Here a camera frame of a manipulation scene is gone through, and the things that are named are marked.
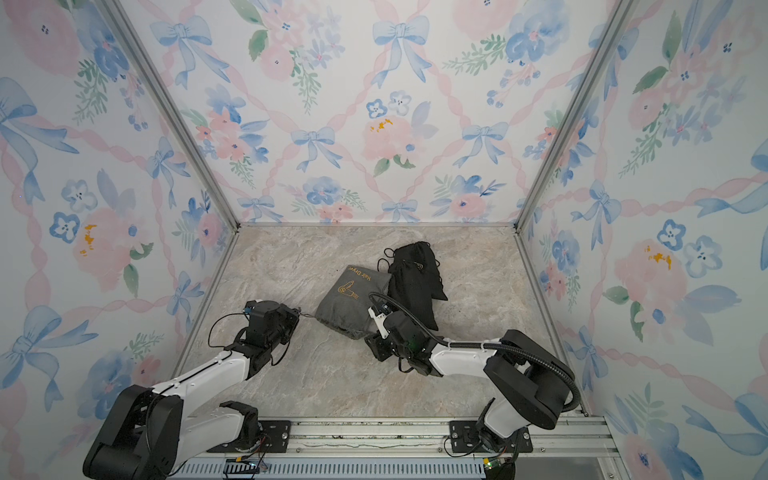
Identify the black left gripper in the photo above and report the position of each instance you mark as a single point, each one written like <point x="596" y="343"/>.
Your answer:
<point x="292" y="314"/>

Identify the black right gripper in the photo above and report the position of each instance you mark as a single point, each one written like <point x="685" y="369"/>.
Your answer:
<point x="382" y="339"/>

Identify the grey fabric drawstring pouch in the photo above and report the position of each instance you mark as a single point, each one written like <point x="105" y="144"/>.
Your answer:
<point x="344" y="309"/>

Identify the plain black drawstring pouch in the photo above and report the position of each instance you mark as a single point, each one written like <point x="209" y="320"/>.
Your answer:
<point x="420" y="253"/>

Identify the black pouch with gold logo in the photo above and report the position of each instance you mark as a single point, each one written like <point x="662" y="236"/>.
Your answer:
<point x="416" y="290"/>

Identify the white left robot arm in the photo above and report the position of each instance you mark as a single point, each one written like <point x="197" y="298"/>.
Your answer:
<point x="151" y="432"/>

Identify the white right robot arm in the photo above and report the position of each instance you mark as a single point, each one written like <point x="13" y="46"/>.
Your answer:
<point x="532" y="387"/>

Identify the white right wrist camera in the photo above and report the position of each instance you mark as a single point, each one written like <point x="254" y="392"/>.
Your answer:
<point x="379" y="315"/>

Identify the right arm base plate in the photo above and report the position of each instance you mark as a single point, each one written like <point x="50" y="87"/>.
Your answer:
<point x="467" y="437"/>

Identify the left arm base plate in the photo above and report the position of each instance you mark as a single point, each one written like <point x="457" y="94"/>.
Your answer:
<point x="271" y="436"/>

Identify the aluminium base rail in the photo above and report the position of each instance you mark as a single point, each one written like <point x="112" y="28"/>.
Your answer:
<point x="414" y="448"/>

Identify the aluminium corner post left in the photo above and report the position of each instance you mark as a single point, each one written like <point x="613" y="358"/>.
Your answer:
<point x="118" y="20"/>

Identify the aluminium corner post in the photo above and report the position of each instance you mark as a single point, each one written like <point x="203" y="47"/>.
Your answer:
<point x="607" y="42"/>
<point x="118" y="20"/>

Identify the aluminium corner post right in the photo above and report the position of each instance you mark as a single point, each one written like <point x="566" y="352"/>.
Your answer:
<point x="607" y="42"/>

